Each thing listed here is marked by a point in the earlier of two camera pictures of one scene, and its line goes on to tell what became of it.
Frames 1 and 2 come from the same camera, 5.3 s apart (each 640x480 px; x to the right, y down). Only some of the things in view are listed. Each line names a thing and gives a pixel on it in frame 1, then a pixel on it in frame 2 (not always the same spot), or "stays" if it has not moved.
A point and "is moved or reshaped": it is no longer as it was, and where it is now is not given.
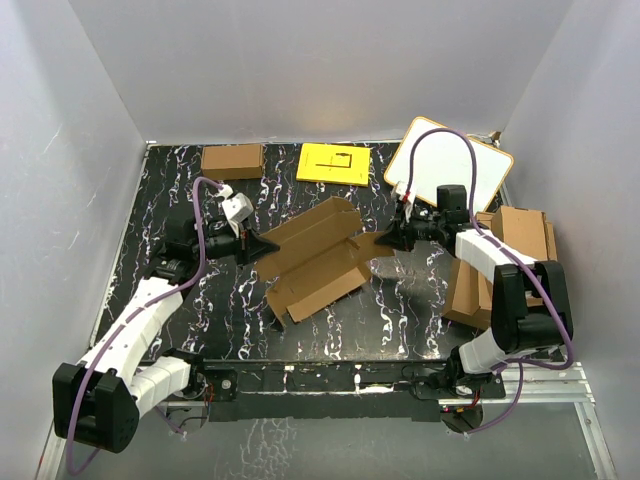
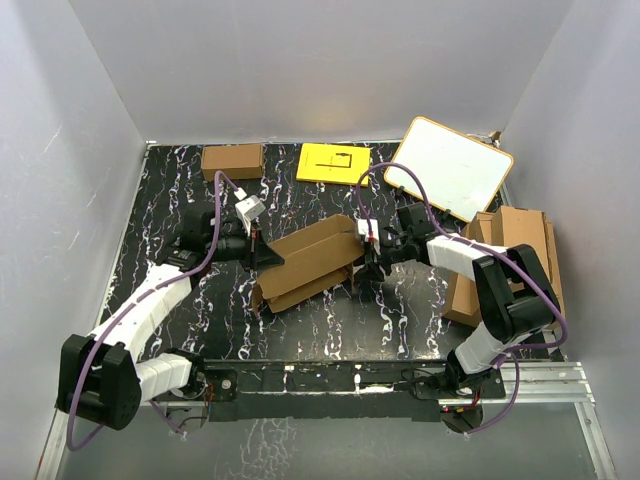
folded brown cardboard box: (228, 162) stays
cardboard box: (318, 257) is moved or reshaped
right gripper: (396, 237) → (370, 270)
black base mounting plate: (333, 390) stays
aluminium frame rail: (529, 383) stays
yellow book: (334, 164) stays
